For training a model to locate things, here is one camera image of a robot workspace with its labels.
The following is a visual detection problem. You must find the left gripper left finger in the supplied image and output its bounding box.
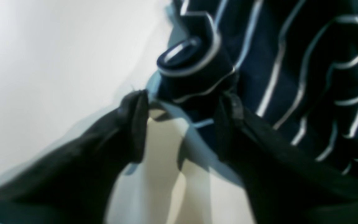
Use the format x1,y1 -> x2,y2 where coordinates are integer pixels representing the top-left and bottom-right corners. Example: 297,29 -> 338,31
0,90 -> 149,224

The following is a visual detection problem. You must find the navy white striped t-shirt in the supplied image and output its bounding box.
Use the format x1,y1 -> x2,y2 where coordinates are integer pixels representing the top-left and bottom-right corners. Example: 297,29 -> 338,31
157,0 -> 358,180

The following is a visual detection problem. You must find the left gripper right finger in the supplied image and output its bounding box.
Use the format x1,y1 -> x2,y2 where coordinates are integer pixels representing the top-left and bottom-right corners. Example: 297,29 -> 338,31
214,93 -> 358,224

